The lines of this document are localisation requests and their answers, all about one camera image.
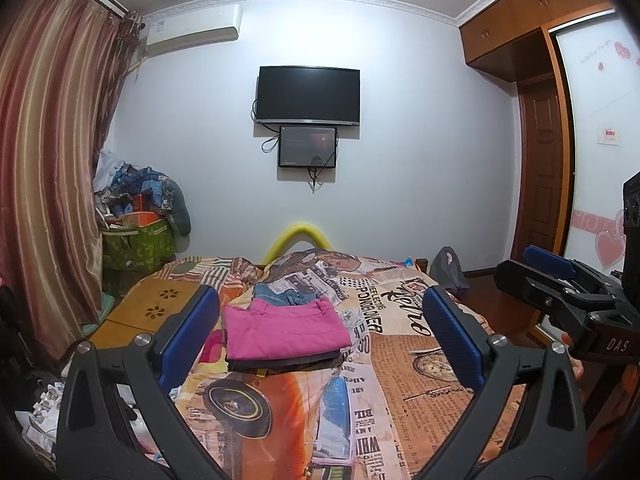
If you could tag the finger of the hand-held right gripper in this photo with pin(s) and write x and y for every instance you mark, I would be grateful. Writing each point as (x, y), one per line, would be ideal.
(550, 260)
(520, 280)

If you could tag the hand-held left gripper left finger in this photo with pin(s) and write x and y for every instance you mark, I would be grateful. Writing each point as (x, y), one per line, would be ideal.
(192, 335)

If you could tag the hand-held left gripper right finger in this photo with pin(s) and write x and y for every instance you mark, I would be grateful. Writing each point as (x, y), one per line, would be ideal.
(450, 340)

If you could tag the pink pants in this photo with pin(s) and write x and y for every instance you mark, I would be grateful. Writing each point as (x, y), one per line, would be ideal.
(280, 330)

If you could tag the black folded pants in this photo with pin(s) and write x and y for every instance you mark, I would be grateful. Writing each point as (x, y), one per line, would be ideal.
(280, 364)

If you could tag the person's right hand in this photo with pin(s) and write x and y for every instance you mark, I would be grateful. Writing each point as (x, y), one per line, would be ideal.
(578, 371)

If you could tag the wooden folding table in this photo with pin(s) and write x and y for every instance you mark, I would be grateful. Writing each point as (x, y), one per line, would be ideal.
(150, 305)

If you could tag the printed bed sheet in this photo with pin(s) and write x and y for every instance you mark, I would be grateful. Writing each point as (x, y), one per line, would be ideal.
(400, 360)

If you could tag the grey bag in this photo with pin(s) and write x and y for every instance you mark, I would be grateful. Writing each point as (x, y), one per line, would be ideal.
(450, 270)

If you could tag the brown wooden door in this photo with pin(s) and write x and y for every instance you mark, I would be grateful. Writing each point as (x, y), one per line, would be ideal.
(542, 175)

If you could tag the blue jeans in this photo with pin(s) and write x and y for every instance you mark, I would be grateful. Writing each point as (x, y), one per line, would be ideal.
(280, 292)

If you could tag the green storage bin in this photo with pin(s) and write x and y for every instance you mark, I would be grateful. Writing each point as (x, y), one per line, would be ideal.
(140, 247)

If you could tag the orange box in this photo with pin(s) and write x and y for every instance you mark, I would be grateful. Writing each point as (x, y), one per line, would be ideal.
(140, 219)

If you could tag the grey patterned cushion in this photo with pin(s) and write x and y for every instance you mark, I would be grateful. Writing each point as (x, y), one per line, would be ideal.
(179, 207)

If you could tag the yellow foam tube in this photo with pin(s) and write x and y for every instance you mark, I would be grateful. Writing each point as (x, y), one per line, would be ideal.
(297, 232)

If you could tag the white wardrobe door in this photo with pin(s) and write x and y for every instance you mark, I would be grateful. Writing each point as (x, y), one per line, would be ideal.
(595, 110)

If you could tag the pile of clothes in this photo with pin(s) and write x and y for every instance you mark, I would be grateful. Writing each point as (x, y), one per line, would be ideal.
(130, 180)

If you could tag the pile of white bags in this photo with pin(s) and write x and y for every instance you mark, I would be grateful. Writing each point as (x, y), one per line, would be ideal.
(42, 410)

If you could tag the small black monitor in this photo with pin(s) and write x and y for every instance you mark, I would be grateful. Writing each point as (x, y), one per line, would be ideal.
(307, 146)

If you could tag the striped pink curtain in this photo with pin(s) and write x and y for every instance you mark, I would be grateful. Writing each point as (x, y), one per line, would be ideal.
(50, 160)

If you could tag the wooden overhead cabinet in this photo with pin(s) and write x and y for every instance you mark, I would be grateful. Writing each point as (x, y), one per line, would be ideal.
(525, 10)

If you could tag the white air conditioner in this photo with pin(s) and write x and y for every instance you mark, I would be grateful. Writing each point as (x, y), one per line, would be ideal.
(195, 27)

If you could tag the black wall television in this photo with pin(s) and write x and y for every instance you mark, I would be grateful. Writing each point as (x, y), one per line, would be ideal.
(307, 95)

